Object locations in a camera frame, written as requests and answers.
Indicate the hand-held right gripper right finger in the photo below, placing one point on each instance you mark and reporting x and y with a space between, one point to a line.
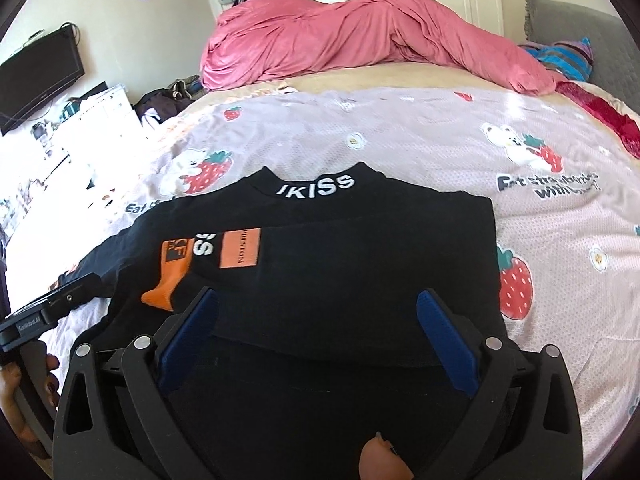
445 340

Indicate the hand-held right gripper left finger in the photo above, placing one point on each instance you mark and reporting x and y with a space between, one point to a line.
187 340

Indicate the black shirt with orange patches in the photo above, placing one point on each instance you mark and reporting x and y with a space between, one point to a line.
350 240

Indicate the pile of dark clothes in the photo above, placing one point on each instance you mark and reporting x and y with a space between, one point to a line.
160 102

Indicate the person's left hand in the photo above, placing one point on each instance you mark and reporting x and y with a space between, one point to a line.
52 380

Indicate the person's right hand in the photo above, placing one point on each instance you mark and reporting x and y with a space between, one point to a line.
382 462

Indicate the white dresser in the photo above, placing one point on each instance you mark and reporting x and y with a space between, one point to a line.
105 120

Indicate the strawberry printed blanket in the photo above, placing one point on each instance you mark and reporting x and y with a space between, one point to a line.
425 130

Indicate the black television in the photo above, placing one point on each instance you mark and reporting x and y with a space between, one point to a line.
35 85

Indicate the beige bed sheet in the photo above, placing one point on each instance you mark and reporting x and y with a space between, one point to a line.
350 78

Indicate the blue striped cloth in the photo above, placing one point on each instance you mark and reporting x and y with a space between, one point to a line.
560 57

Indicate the pink duvet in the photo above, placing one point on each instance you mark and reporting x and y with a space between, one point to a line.
325 35

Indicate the grey padded headboard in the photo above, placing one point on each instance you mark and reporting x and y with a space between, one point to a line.
560 17

